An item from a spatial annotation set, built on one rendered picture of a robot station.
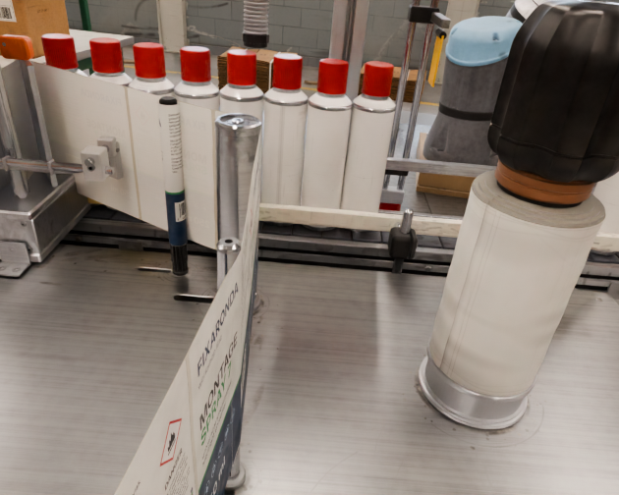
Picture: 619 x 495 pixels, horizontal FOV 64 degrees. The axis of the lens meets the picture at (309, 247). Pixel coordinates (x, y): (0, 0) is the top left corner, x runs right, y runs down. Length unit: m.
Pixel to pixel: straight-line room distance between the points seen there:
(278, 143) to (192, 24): 5.89
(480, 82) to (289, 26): 5.29
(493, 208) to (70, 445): 0.33
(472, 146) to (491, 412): 0.57
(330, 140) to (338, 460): 0.35
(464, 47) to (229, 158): 0.56
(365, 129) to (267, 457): 0.38
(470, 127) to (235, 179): 0.57
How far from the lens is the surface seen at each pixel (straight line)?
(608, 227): 0.73
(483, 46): 0.88
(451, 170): 0.69
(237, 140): 0.41
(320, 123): 0.59
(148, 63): 0.61
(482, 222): 0.34
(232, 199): 0.43
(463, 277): 0.37
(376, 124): 0.59
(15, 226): 0.59
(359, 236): 0.64
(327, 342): 0.47
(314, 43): 6.08
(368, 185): 0.62
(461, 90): 0.90
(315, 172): 0.61
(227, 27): 6.32
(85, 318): 0.51
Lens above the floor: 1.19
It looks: 31 degrees down
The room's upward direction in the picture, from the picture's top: 5 degrees clockwise
